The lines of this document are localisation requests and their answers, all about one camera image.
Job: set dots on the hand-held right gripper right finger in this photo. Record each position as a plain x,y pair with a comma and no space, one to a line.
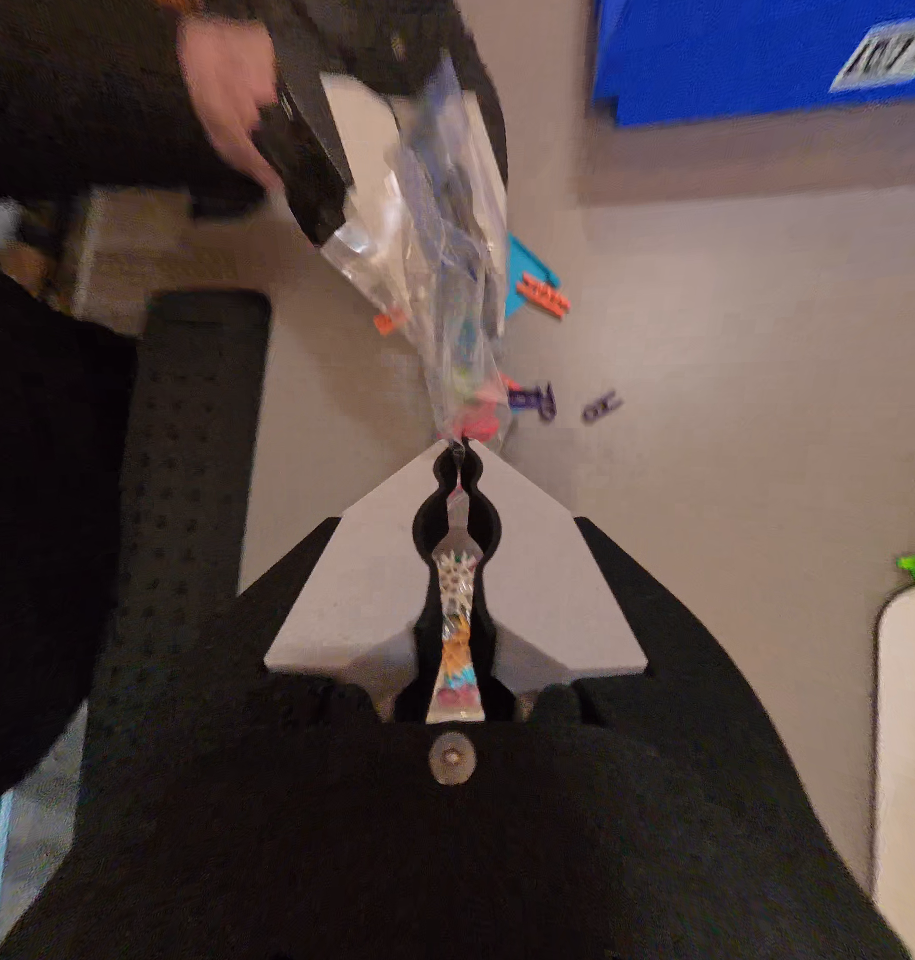
562,592

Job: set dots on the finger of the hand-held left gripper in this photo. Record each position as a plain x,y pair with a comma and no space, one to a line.
487,165
360,127

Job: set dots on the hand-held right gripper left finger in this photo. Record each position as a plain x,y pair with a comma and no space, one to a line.
352,592

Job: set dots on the clear bag of small parts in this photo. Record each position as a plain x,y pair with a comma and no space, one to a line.
442,315

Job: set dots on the white stand with wooden board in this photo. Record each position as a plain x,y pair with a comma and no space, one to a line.
911,750

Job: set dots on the person's left forearm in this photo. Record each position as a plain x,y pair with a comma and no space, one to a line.
75,97

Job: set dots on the person's left hand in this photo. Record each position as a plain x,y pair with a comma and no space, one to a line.
229,82

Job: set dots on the cyan flat toy piece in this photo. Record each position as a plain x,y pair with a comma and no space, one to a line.
525,259

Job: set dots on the orange ladder toy piece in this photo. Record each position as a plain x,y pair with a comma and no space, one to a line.
545,296

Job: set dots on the small orange toy piece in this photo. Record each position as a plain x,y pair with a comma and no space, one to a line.
390,322

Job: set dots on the purple clip connector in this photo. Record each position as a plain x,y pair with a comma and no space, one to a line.
547,405
601,407
521,397

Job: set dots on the red bow-tie connector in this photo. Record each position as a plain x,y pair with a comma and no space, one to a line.
481,420

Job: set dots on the blue plastic bin with tag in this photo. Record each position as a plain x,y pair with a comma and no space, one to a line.
690,60

